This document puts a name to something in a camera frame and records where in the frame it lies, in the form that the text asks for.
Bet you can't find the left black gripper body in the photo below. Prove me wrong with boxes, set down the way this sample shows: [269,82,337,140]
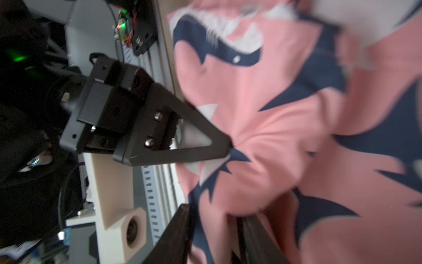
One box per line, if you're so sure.
[59,56,156,156]

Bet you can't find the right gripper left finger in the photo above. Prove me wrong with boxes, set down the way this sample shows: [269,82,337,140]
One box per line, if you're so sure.
[143,204,191,264]

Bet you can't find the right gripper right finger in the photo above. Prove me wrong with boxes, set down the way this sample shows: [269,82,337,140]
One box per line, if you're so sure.
[236,216,290,264]

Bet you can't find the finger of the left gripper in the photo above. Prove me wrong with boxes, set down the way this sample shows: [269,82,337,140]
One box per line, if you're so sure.
[113,83,232,167]

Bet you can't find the pink shark print shorts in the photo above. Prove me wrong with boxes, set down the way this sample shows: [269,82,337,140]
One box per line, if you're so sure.
[168,1,422,264]

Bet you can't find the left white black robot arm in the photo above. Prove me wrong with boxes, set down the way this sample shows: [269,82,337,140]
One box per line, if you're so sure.
[1,1,232,245]

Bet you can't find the green circuit board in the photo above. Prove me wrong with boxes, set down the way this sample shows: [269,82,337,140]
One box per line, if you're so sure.
[114,9,136,47]

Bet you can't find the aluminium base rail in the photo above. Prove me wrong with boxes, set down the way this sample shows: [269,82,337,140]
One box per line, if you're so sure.
[65,0,189,264]

